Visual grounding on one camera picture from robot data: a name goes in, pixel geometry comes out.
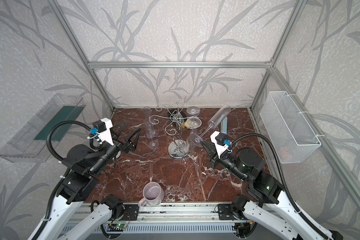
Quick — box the clear wine glass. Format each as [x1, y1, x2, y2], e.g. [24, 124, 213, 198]
[188, 105, 232, 148]

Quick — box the clear champagne flute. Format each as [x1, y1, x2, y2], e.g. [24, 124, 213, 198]
[187, 106, 200, 116]
[142, 107, 159, 150]
[186, 117, 202, 154]

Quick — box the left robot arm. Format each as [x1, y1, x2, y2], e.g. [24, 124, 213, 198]
[29, 118, 142, 240]

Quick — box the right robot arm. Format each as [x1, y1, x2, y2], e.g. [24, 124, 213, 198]
[201, 131, 344, 240]

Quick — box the chrome wine glass rack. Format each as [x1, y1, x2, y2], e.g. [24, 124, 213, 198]
[150, 98, 194, 160]

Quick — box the black yellow work glove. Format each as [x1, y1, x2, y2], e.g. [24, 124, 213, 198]
[168, 108, 189, 130]

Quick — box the lilac ceramic mug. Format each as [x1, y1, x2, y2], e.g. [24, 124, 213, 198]
[138, 182, 165, 208]

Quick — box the green circuit board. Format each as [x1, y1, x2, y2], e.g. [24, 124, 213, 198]
[107, 223, 129, 232]

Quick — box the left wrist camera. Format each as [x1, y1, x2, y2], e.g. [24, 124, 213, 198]
[87, 118, 114, 146]

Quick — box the aluminium front rail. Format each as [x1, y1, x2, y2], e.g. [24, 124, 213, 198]
[50, 201, 277, 224]

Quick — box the white wire wall basket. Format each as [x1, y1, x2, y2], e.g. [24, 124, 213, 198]
[260, 91, 321, 164]

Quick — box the clear acrylic wall shelf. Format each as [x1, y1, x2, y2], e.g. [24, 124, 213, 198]
[0, 94, 86, 163]

